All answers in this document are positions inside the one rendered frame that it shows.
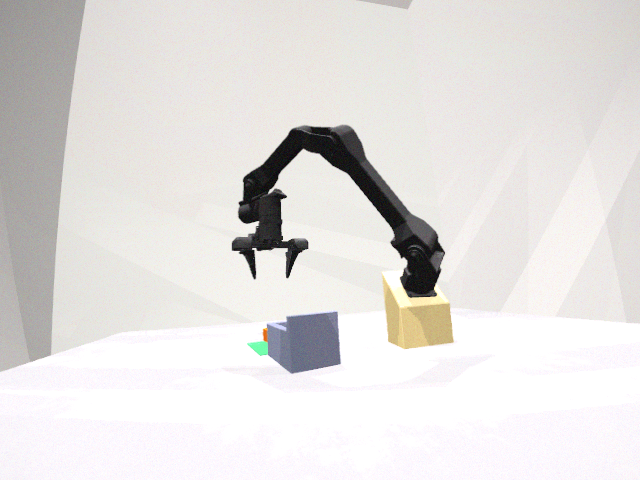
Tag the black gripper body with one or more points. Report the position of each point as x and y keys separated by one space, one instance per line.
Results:
x=270 y=234

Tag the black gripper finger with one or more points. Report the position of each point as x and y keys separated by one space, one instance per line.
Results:
x=290 y=259
x=249 y=255

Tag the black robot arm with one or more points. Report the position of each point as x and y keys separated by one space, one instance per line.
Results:
x=415 y=239

